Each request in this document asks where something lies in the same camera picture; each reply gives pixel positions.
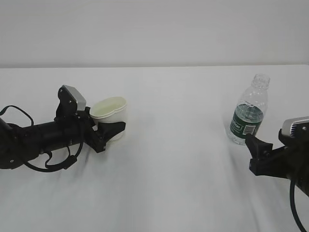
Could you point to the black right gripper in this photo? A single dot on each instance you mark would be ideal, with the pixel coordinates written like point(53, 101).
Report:
point(284, 162)

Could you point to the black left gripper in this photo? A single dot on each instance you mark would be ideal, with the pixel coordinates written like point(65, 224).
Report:
point(80, 127)

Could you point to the clear plastic water bottle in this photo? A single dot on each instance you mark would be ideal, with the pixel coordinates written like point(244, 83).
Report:
point(250, 110)

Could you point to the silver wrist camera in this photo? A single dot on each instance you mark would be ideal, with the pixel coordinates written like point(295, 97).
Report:
point(295, 131)
point(71, 103)

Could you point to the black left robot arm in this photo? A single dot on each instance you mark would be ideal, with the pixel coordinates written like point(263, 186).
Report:
point(20, 145)

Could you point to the white paper cup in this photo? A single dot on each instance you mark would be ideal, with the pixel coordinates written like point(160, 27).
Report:
point(110, 110)

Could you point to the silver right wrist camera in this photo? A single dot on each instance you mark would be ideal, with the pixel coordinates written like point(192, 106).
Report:
point(295, 131)

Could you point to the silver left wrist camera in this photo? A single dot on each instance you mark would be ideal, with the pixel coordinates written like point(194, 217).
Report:
point(71, 103)

